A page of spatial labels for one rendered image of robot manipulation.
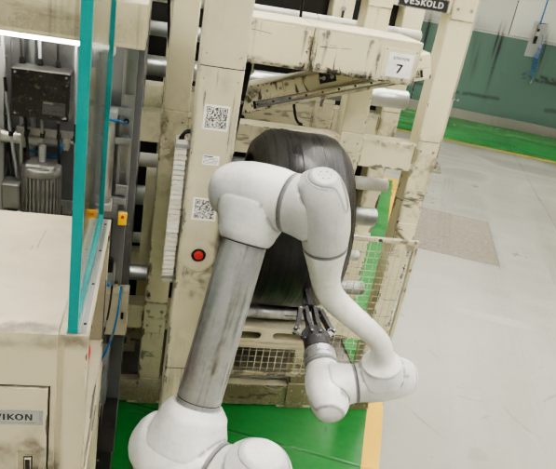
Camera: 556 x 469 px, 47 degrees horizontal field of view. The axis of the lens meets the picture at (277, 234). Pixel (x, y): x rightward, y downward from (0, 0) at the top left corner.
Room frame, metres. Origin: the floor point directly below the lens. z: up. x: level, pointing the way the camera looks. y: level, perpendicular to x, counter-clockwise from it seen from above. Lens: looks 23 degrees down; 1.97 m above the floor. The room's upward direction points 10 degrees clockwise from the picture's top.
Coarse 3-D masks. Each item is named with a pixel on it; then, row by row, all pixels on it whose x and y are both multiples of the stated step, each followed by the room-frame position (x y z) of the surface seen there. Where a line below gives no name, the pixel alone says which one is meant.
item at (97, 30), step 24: (96, 0) 1.10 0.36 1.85; (96, 24) 1.12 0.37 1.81; (96, 48) 1.15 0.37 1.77; (96, 72) 1.17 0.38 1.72; (96, 96) 1.20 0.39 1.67; (96, 120) 1.23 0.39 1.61; (96, 144) 1.26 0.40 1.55; (96, 168) 1.29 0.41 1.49; (96, 192) 1.33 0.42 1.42; (72, 216) 0.99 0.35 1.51; (96, 216) 1.37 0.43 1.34; (72, 240) 0.99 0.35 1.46; (96, 240) 1.37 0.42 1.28; (72, 264) 0.99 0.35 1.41; (72, 288) 0.99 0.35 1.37; (72, 312) 0.99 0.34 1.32
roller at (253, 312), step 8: (256, 304) 1.83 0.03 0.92; (248, 312) 1.80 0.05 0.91; (256, 312) 1.81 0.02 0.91; (264, 312) 1.81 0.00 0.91; (272, 312) 1.82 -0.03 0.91; (280, 312) 1.83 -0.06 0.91; (288, 312) 1.83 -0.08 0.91; (296, 312) 1.84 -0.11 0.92; (304, 320) 1.85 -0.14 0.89; (312, 320) 1.85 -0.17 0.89
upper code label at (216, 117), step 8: (208, 104) 1.83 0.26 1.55; (208, 112) 1.83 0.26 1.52; (216, 112) 1.83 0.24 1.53; (224, 112) 1.84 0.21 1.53; (208, 120) 1.83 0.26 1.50; (216, 120) 1.83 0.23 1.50; (224, 120) 1.84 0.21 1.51; (208, 128) 1.83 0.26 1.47; (216, 128) 1.83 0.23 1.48; (224, 128) 1.84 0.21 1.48
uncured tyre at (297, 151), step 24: (264, 144) 1.91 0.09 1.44; (288, 144) 1.88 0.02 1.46; (312, 144) 1.92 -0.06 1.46; (336, 144) 1.96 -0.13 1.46; (288, 168) 1.79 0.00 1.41; (336, 168) 1.84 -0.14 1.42; (288, 240) 1.69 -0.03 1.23; (264, 264) 1.69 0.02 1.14; (288, 264) 1.69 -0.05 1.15; (264, 288) 1.71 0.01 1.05; (288, 288) 1.72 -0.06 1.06; (312, 288) 1.73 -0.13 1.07
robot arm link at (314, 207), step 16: (304, 176) 1.24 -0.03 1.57; (320, 176) 1.23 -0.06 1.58; (336, 176) 1.24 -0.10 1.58; (288, 192) 1.24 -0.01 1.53; (304, 192) 1.22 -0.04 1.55; (320, 192) 1.20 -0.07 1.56; (336, 192) 1.22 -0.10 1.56; (288, 208) 1.23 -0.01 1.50; (304, 208) 1.22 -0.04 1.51; (320, 208) 1.20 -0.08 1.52; (336, 208) 1.21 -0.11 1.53; (288, 224) 1.23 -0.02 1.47; (304, 224) 1.22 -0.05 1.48; (320, 224) 1.21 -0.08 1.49; (336, 224) 1.21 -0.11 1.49; (304, 240) 1.24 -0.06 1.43; (320, 240) 1.22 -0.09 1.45; (336, 240) 1.22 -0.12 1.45; (320, 256) 1.23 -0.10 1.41; (336, 256) 1.24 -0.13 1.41
